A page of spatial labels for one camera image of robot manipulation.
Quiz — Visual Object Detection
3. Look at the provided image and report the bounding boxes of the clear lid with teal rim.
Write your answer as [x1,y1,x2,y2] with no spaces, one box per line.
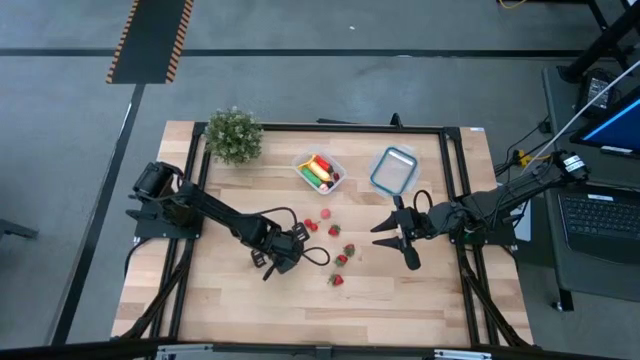
[368,144,421,198]

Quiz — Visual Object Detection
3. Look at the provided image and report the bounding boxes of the grey furniture foot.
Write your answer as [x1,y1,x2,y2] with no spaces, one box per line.
[0,218,40,242]

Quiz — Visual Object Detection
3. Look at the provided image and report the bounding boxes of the black aluminium table frame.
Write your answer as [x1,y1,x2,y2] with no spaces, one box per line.
[112,119,535,351]

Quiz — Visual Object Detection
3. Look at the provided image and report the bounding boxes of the black hazard-striped floor mat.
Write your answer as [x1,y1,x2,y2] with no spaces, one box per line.
[104,0,196,85]

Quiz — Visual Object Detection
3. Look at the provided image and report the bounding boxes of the red toy pepper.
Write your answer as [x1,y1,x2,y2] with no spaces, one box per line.
[313,154,335,175]

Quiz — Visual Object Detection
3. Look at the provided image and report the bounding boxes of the black and silver beam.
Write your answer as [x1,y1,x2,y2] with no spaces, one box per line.
[0,335,640,360]

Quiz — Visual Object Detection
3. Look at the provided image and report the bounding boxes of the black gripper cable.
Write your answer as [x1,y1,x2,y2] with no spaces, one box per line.
[257,205,332,269]
[412,188,435,211]

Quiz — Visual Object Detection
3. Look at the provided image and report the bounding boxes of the black laptop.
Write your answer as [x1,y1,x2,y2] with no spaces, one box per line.
[554,182,640,266]

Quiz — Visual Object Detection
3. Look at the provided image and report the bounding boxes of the black stand leg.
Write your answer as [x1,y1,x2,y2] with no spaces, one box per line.
[556,0,640,85]

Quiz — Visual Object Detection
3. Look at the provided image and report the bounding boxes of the clear plastic tupperware container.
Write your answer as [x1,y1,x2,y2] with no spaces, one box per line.
[291,145,348,196]

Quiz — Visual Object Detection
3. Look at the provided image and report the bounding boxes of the yellow toy banana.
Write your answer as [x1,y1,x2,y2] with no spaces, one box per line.
[298,155,333,184]

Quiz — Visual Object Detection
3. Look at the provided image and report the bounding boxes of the monitor with blue screen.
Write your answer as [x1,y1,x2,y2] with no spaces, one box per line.
[569,89,640,160]

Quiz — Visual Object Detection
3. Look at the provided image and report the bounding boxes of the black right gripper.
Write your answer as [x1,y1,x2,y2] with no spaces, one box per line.
[370,195,432,271]

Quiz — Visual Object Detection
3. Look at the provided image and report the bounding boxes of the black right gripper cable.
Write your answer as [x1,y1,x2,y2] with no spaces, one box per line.
[412,188,435,211]

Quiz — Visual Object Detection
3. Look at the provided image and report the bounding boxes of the white cable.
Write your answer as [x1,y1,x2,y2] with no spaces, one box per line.
[521,58,640,174]

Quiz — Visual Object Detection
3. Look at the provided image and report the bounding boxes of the green artificial potted plant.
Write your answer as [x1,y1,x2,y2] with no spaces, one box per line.
[203,105,265,166]

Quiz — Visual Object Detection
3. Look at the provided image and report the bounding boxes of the laptop computer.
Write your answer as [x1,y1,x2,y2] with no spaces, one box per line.
[541,63,640,304]

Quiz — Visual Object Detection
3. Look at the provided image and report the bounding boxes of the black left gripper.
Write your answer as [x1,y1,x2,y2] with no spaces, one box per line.
[249,222,311,275]

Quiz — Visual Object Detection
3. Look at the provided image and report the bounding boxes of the black power adapter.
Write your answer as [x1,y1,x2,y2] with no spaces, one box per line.
[574,69,620,120]

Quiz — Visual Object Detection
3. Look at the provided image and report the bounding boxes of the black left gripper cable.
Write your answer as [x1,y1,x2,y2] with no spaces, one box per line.
[257,205,332,269]

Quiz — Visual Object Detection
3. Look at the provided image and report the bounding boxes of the green toy cucumber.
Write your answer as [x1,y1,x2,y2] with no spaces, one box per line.
[299,167,325,190]

